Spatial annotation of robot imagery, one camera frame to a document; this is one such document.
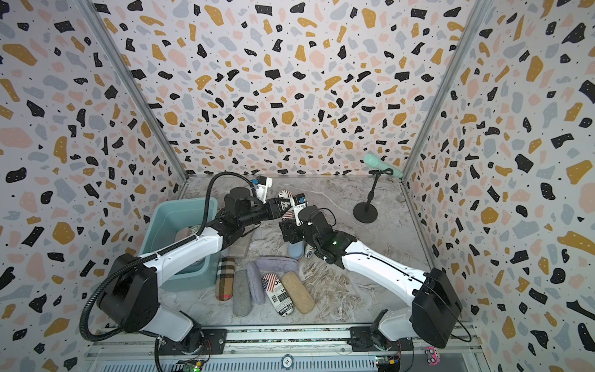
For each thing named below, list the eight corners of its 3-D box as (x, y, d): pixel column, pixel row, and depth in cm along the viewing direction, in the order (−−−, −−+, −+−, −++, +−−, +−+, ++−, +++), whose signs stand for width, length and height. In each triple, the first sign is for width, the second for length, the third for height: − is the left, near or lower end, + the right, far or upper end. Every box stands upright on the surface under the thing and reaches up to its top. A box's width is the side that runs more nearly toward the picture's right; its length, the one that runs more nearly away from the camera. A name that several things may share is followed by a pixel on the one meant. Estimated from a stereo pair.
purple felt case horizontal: (257, 272, 90) (255, 266, 86) (259, 262, 93) (256, 255, 88) (297, 272, 91) (297, 266, 86) (297, 262, 93) (297, 256, 89)
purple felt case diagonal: (256, 306, 82) (253, 302, 78) (247, 270, 91) (244, 264, 87) (268, 301, 83) (266, 296, 79) (258, 265, 92) (256, 259, 88)
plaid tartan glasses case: (216, 302, 82) (213, 299, 80) (220, 261, 93) (217, 257, 90) (233, 299, 83) (231, 296, 81) (235, 258, 93) (233, 255, 91)
